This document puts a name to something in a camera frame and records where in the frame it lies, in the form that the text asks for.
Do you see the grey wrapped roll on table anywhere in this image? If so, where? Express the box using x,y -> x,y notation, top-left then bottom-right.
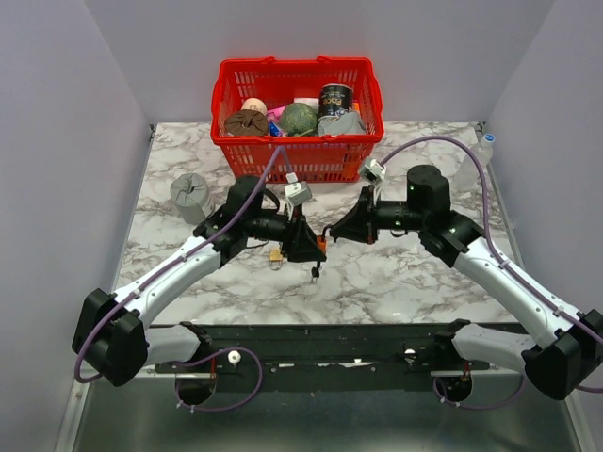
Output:
170,173 -> 215,225

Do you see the purple cable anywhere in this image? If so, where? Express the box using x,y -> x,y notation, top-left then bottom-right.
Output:
74,144 -> 298,414
376,136 -> 603,410

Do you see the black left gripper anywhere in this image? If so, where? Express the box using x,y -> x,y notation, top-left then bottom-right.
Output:
244,202 -> 327,264

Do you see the beige egg shaped object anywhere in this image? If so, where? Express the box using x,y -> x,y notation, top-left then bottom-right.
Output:
241,97 -> 268,115

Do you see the black head key bunch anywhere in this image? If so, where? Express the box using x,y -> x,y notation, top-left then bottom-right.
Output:
311,262 -> 322,283

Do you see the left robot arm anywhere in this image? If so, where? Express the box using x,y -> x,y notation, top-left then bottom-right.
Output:
72,173 -> 326,387

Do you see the orange black padlock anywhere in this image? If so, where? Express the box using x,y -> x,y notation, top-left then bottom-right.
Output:
317,225 -> 332,254

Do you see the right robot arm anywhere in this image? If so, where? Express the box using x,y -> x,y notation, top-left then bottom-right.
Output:
330,159 -> 602,400

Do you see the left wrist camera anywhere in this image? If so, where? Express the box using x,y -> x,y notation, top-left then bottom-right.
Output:
284,181 -> 313,207

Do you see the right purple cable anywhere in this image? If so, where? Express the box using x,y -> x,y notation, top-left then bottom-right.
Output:
376,136 -> 603,410

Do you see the green round ball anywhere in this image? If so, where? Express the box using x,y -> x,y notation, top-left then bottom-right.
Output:
279,103 -> 318,137

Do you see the clear plastic bottle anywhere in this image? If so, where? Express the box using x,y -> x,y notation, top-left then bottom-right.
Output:
453,134 -> 496,192

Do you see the grey wrapped roll in basket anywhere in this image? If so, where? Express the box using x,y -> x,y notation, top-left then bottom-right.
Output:
317,111 -> 367,137

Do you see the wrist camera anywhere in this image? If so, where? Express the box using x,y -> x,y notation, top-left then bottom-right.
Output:
358,156 -> 386,185
284,181 -> 313,207

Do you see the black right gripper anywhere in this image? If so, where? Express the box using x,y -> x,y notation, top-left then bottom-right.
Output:
329,185 -> 427,245

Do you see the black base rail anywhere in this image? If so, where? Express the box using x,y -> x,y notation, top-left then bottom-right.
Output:
155,323 -> 490,401

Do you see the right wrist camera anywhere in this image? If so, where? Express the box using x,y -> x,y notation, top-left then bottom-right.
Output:
358,156 -> 386,185

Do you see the brass padlock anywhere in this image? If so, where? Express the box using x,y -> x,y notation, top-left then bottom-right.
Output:
269,248 -> 284,271

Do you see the red plastic basket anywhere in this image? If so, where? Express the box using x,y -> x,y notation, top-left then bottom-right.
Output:
211,56 -> 384,184

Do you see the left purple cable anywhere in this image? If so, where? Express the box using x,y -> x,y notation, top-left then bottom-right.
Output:
74,144 -> 298,414

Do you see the pink packet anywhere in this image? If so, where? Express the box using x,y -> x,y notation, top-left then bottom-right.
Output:
267,105 -> 286,137

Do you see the black can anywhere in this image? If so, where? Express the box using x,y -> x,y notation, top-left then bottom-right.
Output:
318,83 -> 354,120

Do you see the brown wrapped roll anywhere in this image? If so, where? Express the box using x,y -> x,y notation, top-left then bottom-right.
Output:
224,109 -> 269,137

